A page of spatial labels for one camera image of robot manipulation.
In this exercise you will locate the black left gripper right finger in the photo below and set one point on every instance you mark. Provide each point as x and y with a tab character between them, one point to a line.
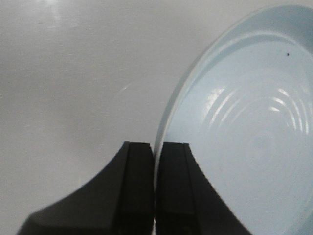
186	203

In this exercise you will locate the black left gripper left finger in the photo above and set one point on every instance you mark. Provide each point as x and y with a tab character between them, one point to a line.
119	200

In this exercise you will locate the light blue plate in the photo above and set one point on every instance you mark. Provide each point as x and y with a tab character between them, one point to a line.
245	107

